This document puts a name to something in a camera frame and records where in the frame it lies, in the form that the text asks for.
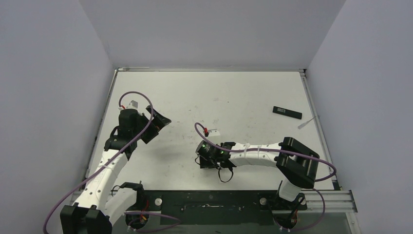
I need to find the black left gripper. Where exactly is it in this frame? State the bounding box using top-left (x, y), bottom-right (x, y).
top-left (133, 106), bottom-right (170, 143)

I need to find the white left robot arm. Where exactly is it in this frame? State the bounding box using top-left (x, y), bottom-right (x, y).
top-left (60, 106), bottom-right (171, 234)

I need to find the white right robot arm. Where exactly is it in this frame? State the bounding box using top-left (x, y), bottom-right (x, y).
top-left (195, 137), bottom-right (320, 209)

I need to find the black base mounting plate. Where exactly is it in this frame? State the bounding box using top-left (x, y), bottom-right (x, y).
top-left (128, 190), bottom-right (307, 225)

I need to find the black flat bar tool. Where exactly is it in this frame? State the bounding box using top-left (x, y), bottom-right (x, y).
top-left (272, 106), bottom-right (302, 119)

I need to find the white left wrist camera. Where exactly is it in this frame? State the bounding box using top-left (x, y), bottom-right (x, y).
top-left (127, 100), bottom-right (138, 110)

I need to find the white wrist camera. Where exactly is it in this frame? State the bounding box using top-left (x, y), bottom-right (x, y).
top-left (204, 128), bottom-right (221, 141)
top-left (127, 100), bottom-right (138, 110)

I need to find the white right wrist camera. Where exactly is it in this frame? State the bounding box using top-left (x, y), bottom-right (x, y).
top-left (204, 128), bottom-right (221, 141)

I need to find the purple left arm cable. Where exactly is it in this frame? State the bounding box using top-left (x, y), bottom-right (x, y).
top-left (42, 91), bottom-right (154, 234)

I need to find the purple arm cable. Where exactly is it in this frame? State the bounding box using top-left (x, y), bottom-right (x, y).
top-left (194, 122), bottom-right (338, 183)
top-left (42, 91), bottom-right (154, 234)

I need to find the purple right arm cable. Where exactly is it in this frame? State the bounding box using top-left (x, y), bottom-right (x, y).
top-left (194, 122), bottom-right (338, 183)

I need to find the aluminium rail frame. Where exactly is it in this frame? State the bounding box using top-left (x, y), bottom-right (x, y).
top-left (303, 190), bottom-right (358, 213)

